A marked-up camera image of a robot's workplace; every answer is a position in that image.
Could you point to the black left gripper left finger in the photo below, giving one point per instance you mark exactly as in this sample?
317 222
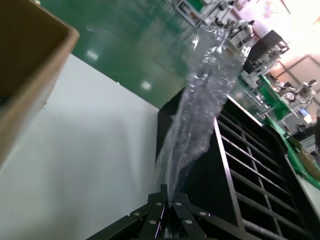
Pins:
152 220

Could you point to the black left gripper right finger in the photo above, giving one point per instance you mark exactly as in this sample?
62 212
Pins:
190 225

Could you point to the black slotted container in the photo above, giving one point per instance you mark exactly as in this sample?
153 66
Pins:
200 187

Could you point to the clear antistatic bag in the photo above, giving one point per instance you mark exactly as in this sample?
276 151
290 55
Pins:
200 105

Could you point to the brown cardboard box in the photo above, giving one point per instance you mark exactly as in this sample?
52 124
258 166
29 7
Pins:
25 37

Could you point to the green covered table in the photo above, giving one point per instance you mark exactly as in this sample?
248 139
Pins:
268 90

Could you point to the white humanoid robot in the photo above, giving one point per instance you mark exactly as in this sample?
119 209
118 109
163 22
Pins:
308 87
243 32

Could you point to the black cabinet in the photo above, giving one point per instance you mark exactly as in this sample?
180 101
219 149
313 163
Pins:
270 42

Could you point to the white rack with green panel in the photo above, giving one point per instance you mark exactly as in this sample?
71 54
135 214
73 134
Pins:
195 5

